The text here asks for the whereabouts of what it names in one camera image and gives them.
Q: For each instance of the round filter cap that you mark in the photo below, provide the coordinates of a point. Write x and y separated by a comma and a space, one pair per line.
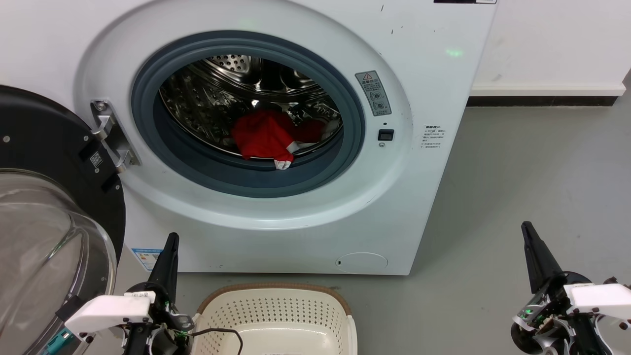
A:
362, 262

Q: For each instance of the red garment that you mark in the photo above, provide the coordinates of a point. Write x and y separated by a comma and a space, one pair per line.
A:
261, 133

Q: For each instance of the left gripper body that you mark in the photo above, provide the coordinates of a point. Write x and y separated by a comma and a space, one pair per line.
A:
165, 320

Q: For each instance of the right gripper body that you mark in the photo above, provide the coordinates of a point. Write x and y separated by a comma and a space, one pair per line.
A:
542, 325

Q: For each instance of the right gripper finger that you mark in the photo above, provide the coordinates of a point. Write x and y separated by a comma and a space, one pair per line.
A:
532, 268
544, 266

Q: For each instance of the cream perforated laundry basket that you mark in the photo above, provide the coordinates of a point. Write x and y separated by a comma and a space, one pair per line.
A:
276, 315

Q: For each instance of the blue energy label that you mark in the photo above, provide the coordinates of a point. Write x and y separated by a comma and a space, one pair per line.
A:
145, 256

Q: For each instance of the white front-load washing machine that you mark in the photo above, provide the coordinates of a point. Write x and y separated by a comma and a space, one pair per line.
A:
419, 197

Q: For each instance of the steel perforated drum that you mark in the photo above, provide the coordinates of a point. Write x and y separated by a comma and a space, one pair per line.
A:
207, 103

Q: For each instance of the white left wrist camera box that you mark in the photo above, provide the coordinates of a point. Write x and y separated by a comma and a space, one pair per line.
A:
106, 310

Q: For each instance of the grey rubber door gasket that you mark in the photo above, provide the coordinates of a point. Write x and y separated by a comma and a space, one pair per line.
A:
148, 123

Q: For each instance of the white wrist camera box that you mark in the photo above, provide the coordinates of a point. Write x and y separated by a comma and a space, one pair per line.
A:
601, 298
106, 310

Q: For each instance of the white wall baseboard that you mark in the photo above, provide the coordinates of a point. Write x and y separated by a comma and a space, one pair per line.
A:
542, 91

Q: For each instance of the QR code sticker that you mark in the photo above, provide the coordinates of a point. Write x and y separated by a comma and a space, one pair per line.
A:
96, 159

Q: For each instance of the grey warning sticker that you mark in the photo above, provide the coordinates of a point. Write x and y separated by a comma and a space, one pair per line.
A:
373, 93

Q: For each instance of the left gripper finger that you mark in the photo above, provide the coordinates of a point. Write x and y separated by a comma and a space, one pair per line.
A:
171, 276
161, 271

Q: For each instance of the metal door hinge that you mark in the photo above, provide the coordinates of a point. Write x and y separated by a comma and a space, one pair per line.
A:
106, 123

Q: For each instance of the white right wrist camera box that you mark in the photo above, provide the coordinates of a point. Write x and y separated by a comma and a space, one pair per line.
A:
601, 298

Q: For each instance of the black glass washer door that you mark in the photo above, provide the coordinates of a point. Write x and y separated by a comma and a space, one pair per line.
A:
39, 133

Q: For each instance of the black door latch slot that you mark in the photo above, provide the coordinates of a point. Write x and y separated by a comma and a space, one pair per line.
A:
386, 135

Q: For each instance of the white text sticker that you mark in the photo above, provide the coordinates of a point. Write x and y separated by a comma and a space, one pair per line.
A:
433, 137

